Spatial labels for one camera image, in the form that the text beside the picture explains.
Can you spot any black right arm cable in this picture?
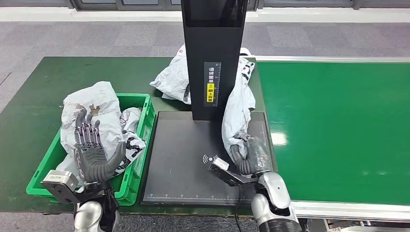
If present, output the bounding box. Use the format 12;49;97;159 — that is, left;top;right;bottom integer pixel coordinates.
234;204;244;232

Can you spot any white parcel with black print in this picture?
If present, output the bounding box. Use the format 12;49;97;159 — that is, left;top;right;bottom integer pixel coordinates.
56;107;147;180

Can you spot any green plastic crate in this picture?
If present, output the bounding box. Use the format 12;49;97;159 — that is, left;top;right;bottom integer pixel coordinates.
26;93;157;206

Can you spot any white crumpled parcel bag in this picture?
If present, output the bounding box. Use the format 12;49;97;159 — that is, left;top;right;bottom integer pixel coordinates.
149;44;256;106

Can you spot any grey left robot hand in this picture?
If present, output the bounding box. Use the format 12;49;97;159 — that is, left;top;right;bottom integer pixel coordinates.
73;107;127;184

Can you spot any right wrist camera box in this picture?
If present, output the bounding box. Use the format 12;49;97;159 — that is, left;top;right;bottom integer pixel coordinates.
207;157;254;187

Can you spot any black inbound scanning machine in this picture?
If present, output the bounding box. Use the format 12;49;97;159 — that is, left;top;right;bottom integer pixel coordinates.
141;0;279;207

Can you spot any plain grey-white parcel bag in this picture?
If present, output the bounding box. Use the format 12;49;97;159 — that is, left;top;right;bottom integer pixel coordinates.
221;75;257;161
60;81;126;164

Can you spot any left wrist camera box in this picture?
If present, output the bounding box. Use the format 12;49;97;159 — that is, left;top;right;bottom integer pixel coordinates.
41;170;80;204

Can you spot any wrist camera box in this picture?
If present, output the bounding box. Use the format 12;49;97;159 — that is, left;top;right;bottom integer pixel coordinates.
41;170;80;204
207;157;254;187

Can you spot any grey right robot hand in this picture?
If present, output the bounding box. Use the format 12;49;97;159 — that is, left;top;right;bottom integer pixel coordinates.
229;131;275;176

